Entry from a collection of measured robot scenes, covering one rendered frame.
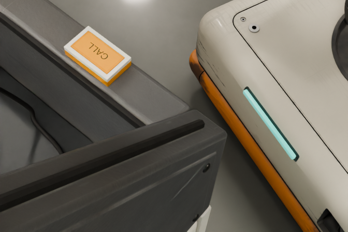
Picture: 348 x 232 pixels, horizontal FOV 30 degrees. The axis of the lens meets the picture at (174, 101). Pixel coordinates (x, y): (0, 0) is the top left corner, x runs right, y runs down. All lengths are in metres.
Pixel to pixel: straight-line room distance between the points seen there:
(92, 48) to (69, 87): 0.06
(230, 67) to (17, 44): 0.84
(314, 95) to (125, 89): 0.86
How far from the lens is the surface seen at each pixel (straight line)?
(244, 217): 1.52
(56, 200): 0.34
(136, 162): 0.41
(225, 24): 1.44
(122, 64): 0.54
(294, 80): 1.38
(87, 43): 0.55
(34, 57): 0.61
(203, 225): 0.70
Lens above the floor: 1.41
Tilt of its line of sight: 59 degrees down
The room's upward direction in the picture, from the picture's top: 5 degrees clockwise
